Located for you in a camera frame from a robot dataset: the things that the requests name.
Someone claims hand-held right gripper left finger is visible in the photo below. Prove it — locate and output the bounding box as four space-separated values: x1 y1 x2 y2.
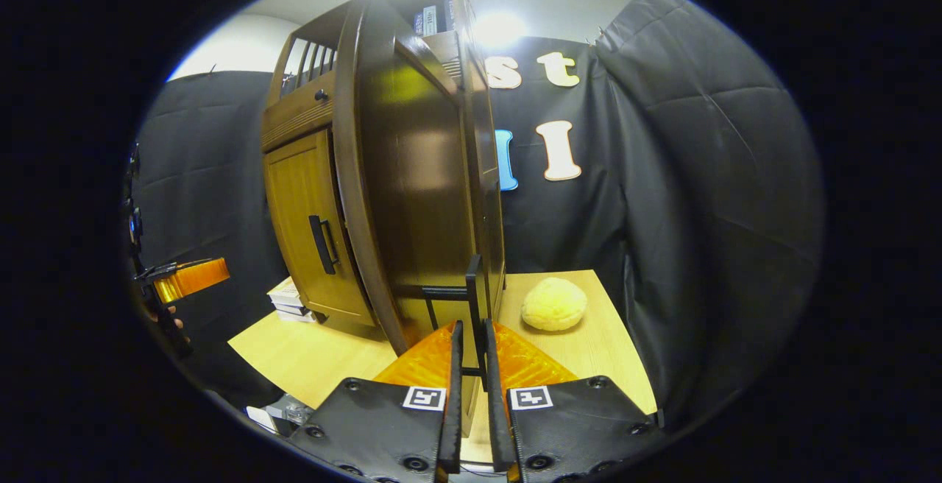
287 320 464 483

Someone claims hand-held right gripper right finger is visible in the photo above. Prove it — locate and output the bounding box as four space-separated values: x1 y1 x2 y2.
482 317 663 483

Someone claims wooden cabinet door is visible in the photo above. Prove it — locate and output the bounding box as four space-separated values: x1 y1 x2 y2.
333 0 490 355
263 128 376 328

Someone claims black door handle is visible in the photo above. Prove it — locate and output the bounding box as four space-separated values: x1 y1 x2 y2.
422 253 488 381
308 214 341 275

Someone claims wooden double-door shoe cabinet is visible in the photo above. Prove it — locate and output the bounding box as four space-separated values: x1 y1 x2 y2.
261 0 509 355

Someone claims stack of white books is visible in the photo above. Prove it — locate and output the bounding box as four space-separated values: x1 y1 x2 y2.
266 277 319 324

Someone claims yellow bread bun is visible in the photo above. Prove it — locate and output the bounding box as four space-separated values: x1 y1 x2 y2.
521 277 588 332

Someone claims white plastic object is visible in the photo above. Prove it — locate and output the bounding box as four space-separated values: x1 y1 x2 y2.
245 393 314 436

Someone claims wooden drawer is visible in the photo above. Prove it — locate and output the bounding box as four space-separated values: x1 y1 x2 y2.
261 69 339 154

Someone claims black backdrop cloth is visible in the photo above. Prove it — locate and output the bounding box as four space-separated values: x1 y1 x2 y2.
125 0 825 432

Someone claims small ceiling light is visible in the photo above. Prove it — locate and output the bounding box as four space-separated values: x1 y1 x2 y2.
473 12 528 49

